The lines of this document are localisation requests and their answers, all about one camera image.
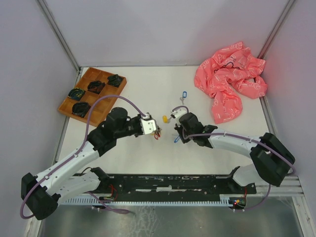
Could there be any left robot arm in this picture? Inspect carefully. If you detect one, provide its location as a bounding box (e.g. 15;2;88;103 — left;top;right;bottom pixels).
20;107;157;220

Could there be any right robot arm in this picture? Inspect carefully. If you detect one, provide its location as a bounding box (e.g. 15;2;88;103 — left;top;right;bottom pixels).
171;110;295;193

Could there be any key with yellow tag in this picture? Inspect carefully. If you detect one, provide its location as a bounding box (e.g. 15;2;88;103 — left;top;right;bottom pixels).
162;115;172;123

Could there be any key with light blue tag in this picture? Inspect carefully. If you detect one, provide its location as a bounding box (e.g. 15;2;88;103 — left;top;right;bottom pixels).
180;91;187;105

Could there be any black coiled item in tray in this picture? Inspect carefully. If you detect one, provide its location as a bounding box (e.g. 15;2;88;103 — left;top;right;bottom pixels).
72;102;91;118
87;80;106;94
107;74;123;87

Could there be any wooden compartment tray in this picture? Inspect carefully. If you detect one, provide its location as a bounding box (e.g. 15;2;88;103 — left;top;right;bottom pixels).
58;68;127;123

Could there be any black green coiled item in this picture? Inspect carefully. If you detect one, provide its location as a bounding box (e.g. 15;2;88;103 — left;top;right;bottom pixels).
68;88;85;101

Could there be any pink patterned cloth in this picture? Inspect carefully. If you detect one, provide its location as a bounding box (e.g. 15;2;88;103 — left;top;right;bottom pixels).
194;41;268;124

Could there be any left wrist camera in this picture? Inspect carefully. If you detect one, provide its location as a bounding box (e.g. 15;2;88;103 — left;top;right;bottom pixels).
140;113;158;135

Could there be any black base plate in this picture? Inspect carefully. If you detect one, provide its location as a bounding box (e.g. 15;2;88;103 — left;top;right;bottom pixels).
93;174;257;202

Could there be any white cable duct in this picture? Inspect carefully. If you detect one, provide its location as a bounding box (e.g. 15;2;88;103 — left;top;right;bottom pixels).
59;195;235;205

